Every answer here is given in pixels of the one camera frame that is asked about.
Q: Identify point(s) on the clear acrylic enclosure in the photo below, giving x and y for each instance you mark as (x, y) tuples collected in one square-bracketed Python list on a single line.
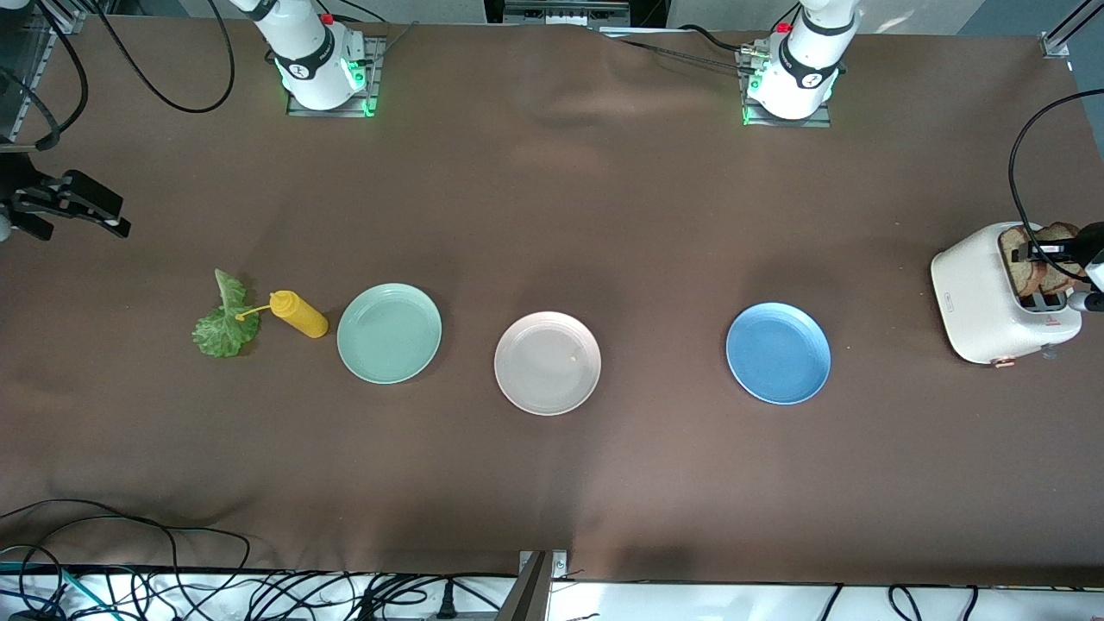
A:
[(13, 86)]

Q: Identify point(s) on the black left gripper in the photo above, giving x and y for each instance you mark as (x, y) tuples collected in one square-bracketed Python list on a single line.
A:
[(1088, 250)]

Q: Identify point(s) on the aluminium corner profile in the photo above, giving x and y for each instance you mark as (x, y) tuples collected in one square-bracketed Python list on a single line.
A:
[(1056, 43), (65, 15)]

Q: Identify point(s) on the green lettuce leaf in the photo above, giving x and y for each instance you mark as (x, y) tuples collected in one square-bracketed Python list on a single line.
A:
[(226, 332)]

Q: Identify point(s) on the aluminium profile post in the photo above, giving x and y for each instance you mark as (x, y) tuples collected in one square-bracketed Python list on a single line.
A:
[(530, 595)]

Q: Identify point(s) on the beige plate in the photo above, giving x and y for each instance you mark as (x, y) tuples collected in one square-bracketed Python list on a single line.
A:
[(535, 371)]

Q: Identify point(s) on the mint green plate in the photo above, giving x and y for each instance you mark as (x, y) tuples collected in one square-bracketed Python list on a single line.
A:
[(388, 336)]

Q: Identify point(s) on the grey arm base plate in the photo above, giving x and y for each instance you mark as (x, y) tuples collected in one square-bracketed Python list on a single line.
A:
[(376, 78), (789, 123)]

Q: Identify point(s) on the yellow mustard squeeze bottle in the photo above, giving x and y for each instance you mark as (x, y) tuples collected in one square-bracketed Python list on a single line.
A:
[(302, 317)]

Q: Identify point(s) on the toasted brown bread slice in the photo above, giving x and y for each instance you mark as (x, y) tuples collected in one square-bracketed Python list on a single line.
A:
[(1059, 231), (1016, 276)]

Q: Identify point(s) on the black metal equipment frame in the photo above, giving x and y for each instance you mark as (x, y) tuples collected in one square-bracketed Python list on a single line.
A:
[(561, 13)]

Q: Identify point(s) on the blue plate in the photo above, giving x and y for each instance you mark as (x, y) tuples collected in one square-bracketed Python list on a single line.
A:
[(776, 354)]

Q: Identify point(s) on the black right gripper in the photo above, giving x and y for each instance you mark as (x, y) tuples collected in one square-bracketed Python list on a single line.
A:
[(19, 191)]

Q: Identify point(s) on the brown table cloth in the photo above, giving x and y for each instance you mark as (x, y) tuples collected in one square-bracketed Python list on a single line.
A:
[(604, 216)]

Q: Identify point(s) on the white toaster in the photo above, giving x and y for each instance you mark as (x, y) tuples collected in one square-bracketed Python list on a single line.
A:
[(966, 293)]

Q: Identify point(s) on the black power plug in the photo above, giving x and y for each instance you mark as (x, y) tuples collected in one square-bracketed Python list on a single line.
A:
[(446, 601)]

